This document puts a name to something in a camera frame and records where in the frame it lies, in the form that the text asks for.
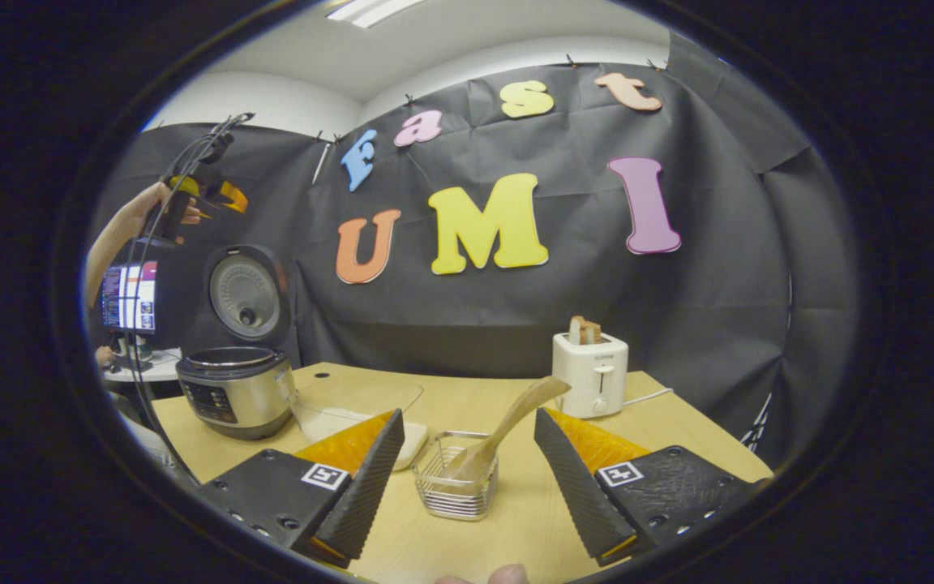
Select computer monitor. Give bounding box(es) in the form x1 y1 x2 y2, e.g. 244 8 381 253
101 260 159 334

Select ceiling light panel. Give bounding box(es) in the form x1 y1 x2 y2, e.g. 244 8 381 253
325 0 427 29

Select small grey desk device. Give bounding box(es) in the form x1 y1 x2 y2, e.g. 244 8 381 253
114 333 153 367

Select white toaster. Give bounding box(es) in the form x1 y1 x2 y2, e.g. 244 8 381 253
552 331 630 421

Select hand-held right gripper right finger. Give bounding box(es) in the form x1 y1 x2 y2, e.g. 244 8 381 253
533 408 769 569

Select white side table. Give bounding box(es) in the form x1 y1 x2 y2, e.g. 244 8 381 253
102 349 184 384

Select black cable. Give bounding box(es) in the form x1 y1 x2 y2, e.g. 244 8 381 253
123 112 255 483

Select clear plastic container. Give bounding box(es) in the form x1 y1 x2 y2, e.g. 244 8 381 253
276 381 430 472

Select wooden spoon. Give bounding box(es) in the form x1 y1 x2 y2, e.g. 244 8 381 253
443 376 572 484

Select metal wire chopstick holder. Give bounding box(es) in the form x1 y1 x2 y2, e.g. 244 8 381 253
413 432 500 522

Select black and silver rice cooker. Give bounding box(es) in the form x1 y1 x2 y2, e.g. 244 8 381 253
177 245 298 441

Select black backdrop cloth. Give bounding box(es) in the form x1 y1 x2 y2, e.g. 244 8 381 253
90 32 861 471

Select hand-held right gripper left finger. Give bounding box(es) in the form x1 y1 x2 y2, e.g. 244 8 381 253
198 408 405 569

